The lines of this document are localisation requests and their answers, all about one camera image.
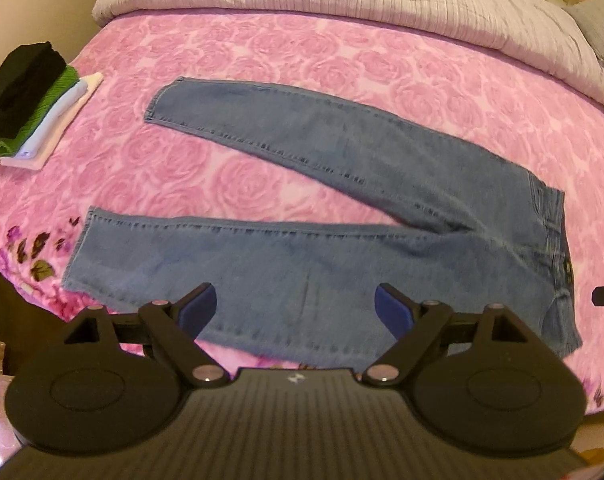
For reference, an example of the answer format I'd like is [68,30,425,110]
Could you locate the folded white garment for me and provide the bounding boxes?
[0,72,105,171]

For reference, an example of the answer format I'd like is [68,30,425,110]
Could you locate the grey cushion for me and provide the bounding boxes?
[566,0,604,64]

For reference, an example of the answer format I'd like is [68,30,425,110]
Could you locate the folded light blue garment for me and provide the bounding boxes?
[19,78,90,159]

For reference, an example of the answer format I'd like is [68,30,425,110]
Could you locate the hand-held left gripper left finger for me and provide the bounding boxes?
[62,282,231,387]

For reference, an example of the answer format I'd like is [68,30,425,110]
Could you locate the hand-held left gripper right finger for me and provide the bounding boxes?
[362,282,538,387]

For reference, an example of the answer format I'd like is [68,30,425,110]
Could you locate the folded green garment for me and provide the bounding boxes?
[0,66,79,157]

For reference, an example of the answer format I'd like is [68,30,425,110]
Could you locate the blue denim jeans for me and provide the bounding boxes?
[62,76,583,367]

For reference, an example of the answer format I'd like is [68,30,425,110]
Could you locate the pink floral blanket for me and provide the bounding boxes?
[0,9,604,413]

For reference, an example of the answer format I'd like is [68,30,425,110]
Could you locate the folded black garment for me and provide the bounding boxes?
[0,41,68,142]

